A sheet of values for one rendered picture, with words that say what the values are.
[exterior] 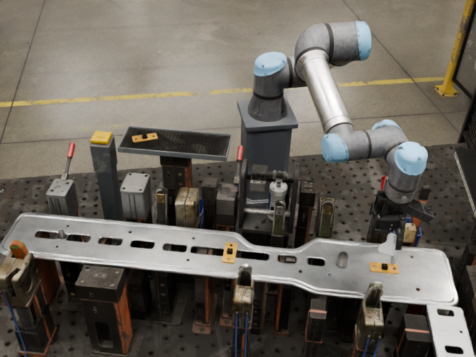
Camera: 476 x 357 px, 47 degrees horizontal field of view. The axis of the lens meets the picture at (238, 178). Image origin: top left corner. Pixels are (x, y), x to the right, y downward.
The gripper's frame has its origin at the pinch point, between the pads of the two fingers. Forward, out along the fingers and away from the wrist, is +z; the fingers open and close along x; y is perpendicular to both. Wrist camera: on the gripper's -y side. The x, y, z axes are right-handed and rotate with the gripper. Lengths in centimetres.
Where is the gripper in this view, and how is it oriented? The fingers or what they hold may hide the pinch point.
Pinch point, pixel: (389, 244)
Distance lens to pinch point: 163.2
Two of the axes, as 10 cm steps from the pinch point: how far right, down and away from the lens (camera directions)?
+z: -0.3, 7.2, 6.9
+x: -0.2, 6.9, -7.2
